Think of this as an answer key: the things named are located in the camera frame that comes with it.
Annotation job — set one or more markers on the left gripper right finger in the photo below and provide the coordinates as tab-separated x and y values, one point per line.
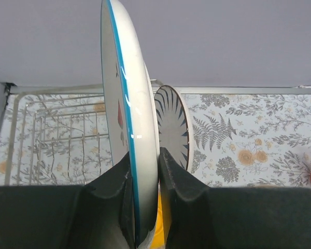
198	216

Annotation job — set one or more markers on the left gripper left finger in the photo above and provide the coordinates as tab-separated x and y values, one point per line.
95	215

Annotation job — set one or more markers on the yellow orange bowl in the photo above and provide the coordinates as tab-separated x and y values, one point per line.
158	240

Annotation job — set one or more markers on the white teal rimmed plate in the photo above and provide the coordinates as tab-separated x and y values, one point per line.
130	114

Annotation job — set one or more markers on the white black striped plate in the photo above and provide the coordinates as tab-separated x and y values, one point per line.
174	125

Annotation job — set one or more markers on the floral table mat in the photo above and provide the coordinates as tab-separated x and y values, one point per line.
239	139

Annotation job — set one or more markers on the metal wire dish rack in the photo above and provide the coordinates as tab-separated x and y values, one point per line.
58	136

